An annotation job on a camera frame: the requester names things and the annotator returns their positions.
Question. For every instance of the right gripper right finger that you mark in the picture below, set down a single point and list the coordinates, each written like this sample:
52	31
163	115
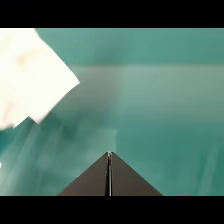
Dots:
128	182

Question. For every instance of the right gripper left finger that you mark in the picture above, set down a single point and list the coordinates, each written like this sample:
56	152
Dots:
94	181

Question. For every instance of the white garment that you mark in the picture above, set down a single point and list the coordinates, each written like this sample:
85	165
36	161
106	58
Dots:
30	76

